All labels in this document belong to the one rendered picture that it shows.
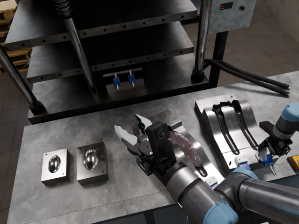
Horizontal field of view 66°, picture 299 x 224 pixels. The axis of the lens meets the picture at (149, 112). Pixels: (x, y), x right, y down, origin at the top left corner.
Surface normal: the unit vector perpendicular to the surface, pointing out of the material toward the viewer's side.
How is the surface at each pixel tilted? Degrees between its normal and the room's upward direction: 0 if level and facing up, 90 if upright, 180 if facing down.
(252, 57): 0
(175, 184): 37
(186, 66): 0
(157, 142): 62
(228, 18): 90
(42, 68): 0
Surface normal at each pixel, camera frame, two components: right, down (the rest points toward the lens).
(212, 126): 0.03, -0.22
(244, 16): 0.20, 0.74
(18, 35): -0.07, -0.64
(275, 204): -0.91, -0.22
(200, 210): -0.53, -0.21
